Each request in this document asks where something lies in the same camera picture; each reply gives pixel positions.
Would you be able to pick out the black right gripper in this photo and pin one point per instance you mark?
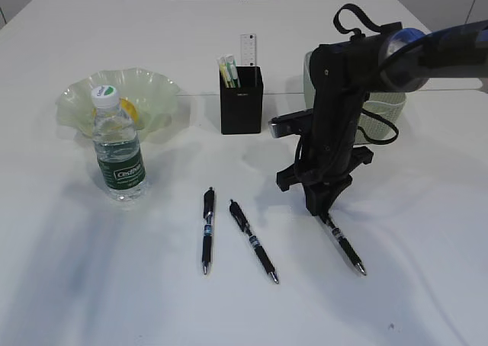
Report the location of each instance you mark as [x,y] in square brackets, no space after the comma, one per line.
[322,185]

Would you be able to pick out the black pen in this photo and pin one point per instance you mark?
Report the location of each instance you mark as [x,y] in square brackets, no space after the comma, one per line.
[243,224]
[344,244]
[208,215]

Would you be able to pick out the green utility knife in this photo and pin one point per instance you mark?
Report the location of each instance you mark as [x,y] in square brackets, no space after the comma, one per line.
[231,65]

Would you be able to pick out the yellow utility knife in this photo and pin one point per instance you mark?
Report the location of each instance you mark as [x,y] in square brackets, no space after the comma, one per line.
[224,72]

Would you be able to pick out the clear plastic ruler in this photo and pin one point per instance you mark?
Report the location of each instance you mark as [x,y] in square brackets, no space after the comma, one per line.
[248,52]

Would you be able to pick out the clear water bottle green label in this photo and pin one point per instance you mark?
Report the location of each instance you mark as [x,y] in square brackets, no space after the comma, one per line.
[117,145]

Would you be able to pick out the yellow pear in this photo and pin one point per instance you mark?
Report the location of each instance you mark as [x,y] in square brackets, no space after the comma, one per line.
[129,109]

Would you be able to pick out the black blue right robot arm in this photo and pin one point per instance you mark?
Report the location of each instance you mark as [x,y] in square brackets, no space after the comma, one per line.
[343,76]

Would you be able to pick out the pale green woven basket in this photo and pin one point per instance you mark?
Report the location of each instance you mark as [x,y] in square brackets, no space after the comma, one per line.
[386,105]

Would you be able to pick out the black square pen holder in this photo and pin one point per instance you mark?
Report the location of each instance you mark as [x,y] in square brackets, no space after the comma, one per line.
[241,108]

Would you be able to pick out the pale green wavy plate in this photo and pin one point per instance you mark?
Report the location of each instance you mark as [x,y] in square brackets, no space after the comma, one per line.
[153,95]

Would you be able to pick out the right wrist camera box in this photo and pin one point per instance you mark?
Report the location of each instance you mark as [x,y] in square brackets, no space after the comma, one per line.
[296,123]

